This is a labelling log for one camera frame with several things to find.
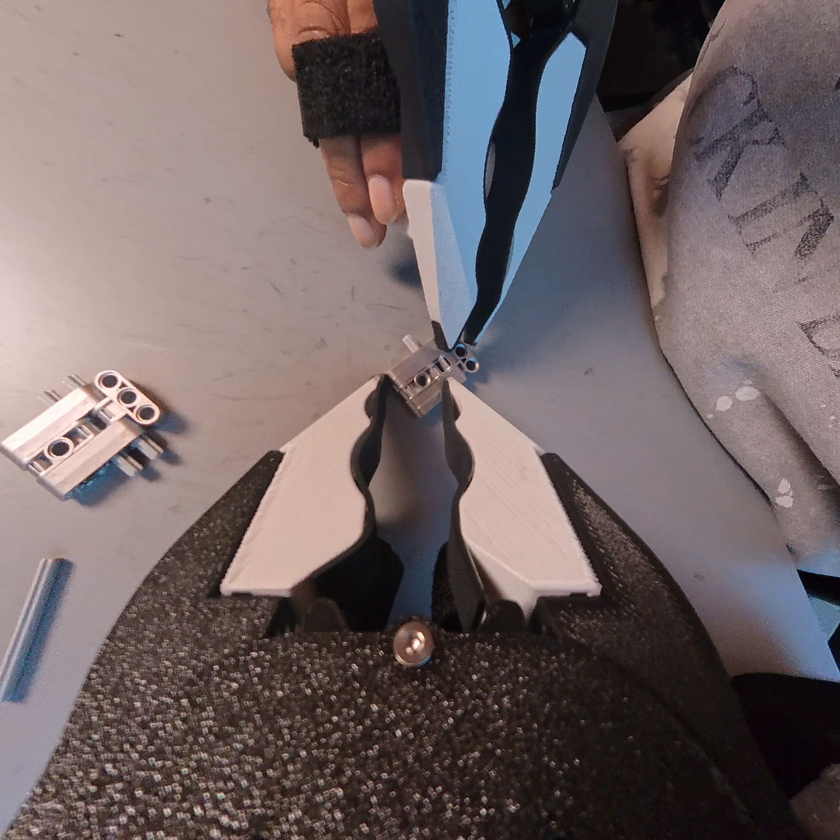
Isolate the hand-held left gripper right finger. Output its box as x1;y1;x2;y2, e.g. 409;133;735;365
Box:
443;384;603;627

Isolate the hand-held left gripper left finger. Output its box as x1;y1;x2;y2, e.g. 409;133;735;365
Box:
221;376;390;599

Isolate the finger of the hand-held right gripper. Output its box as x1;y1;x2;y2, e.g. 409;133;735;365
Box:
459;26;589;345
402;0;519;349

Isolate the person's right hand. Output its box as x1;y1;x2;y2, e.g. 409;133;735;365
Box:
264;0;406;249

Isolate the chrome beam assembly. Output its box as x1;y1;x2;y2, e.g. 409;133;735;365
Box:
0;371;164;500

